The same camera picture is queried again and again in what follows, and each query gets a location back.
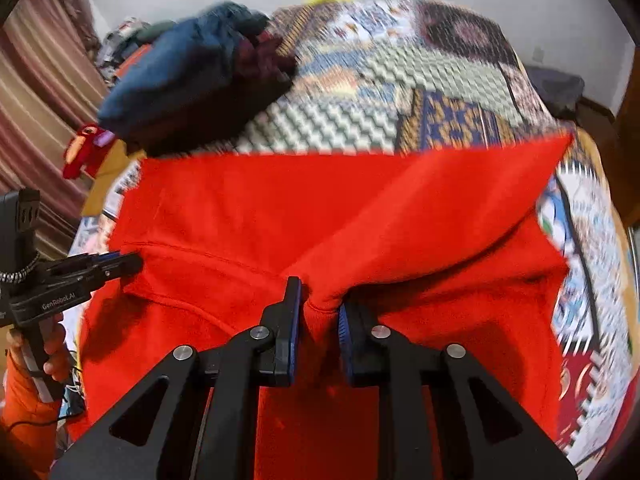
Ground thin black cable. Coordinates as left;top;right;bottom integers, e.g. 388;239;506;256
5;407;88;433

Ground pile of clothes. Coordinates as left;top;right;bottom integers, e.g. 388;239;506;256
99;17;177;63

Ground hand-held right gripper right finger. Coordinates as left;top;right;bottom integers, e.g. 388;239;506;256
337;305;578;480

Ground patchwork patterned blanket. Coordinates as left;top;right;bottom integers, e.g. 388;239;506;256
70;0;636;476

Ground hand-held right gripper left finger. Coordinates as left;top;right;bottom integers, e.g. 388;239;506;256
50;276;303;480

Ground red plush toy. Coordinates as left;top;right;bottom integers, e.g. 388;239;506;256
62;122;119;181

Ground red zip jacket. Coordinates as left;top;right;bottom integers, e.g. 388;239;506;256
65;132;576;480

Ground person's left forearm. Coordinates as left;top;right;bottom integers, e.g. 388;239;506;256
0;350;68;478

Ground brown wooden door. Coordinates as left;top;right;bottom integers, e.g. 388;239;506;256
614;45;640;221

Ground folded dark garment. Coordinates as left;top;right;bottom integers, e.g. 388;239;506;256
125;30;299;157

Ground folded blue jeans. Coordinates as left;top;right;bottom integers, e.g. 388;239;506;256
97;2;271;137

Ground striped brown curtain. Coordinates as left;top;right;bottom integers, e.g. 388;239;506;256
0;0;112;261

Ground person's left hand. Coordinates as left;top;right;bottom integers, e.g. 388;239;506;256
6;310;73;386

